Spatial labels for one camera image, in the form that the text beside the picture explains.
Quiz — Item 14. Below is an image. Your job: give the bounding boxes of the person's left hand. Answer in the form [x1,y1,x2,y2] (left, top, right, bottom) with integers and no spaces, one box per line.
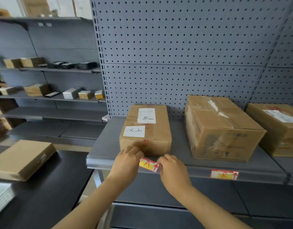
[108,145,145,187]

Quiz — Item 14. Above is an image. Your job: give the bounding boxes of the low tan box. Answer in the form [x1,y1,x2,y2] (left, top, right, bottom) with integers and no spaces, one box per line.
[0,87,19,95]

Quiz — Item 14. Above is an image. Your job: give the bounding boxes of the person's left forearm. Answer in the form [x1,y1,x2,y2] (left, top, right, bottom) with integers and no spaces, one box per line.
[52,177,129,229]

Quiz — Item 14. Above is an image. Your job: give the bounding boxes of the wide tan box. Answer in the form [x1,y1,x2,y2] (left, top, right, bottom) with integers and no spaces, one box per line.
[24,83,52,97]

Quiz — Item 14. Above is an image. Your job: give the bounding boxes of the white gray box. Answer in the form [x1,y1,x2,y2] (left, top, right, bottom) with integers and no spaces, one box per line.
[62,87,83,100]

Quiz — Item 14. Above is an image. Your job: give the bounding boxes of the white paper sheet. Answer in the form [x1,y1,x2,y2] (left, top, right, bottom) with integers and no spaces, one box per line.
[57,0,76,17]
[46,0,60,11]
[74,0,93,19]

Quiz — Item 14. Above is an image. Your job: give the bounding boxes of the flat brown cardboard box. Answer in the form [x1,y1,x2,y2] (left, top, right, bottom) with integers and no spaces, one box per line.
[0,140,57,182]

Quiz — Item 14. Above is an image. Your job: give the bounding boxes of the tan box white top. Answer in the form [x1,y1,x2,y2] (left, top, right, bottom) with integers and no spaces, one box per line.
[78,90,94,100]

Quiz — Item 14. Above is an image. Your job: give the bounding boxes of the black table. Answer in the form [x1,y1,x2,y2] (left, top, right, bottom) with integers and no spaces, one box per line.
[0,145,94,229]

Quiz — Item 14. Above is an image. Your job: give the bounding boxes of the cork notice board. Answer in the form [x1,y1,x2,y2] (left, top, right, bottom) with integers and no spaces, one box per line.
[19,0,93,19]

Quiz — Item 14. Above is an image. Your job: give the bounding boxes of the cardboard box handwritten white sticker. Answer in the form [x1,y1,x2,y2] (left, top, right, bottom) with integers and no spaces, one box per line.
[119,104,173,157]

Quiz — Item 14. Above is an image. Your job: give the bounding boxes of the large cardboard box blue print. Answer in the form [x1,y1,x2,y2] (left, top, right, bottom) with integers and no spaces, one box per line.
[184,95,267,163]

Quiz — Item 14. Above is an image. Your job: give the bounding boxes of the person's right forearm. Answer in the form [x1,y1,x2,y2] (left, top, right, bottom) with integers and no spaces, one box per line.
[171,185,253,229]

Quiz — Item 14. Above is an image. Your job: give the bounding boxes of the cardboard box red print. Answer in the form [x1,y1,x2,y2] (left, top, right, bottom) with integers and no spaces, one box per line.
[246,103,293,158]

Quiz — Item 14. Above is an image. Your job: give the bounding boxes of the person's right hand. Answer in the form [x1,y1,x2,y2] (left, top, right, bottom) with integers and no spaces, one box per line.
[156,154,194,196]

